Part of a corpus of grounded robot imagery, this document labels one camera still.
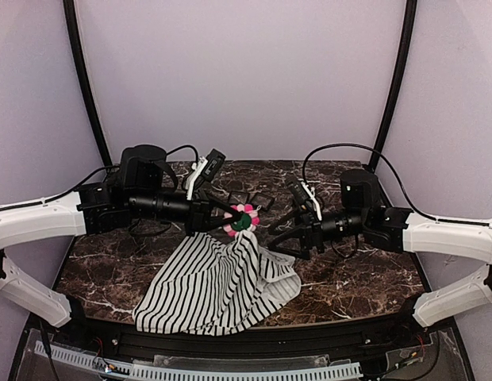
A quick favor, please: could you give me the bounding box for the pink flower brooch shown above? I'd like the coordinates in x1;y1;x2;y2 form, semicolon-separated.
223;203;260;237

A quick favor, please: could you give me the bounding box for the black white striped garment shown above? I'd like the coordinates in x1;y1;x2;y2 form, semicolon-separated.
133;231;302;337

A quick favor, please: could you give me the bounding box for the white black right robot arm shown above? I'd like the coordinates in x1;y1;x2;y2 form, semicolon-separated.
267;169;492;328

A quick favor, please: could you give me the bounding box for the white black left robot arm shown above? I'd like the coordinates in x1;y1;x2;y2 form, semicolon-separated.
0;144;241;328

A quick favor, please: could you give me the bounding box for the black display box left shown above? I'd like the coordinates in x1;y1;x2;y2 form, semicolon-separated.
228;190;250;205

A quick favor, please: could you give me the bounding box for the black display box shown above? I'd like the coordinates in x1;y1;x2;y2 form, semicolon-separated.
250;193;275;211
228;190;250;205

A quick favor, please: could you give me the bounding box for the black display box middle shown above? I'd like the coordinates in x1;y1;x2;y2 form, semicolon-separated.
250;193;275;211

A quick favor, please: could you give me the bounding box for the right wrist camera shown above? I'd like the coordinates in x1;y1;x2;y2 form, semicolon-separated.
287;179;322;221

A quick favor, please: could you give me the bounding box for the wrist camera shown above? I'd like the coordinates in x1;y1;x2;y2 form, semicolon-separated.
183;148;226;201
287;179;322;221

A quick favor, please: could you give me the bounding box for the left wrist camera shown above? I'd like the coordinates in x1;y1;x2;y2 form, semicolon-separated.
183;148;226;201

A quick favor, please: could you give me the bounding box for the black front frame rail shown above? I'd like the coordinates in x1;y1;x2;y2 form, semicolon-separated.
87;315;420;360

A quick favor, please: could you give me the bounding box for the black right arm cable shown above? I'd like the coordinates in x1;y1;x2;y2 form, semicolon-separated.
302;142;441;221

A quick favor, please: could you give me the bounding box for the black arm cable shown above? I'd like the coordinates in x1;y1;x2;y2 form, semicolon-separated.
302;142;441;221
0;144;202;211

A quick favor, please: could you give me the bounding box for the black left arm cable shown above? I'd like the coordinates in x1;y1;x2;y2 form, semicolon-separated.
0;144;202;211

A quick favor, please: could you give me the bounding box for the black right frame post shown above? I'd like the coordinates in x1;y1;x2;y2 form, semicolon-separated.
367;0;418;172

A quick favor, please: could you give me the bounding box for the black frame post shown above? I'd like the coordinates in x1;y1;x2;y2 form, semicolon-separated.
367;0;418;172
62;0;112;165

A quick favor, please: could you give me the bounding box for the white slotted cable duct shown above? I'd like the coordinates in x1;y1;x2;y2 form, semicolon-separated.
51;345;363;380

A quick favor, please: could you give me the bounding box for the black left frame post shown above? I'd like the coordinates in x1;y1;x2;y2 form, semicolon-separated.
62;0;112;165

